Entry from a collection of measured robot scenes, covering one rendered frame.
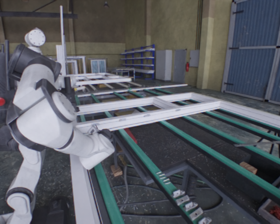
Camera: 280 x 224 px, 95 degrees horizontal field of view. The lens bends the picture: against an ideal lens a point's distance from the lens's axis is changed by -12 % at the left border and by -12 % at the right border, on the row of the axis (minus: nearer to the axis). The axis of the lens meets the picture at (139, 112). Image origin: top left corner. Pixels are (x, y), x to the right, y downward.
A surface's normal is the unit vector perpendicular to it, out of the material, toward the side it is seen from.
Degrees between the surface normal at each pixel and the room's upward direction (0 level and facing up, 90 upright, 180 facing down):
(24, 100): 108
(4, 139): 90
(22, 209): 90
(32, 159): 90
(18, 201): 90
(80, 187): 0
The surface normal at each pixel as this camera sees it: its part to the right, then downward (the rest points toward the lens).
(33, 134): 0.24, 0.19
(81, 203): 0.00, -0.95
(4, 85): 0.73, 0.29
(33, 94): 0.46, 0.57
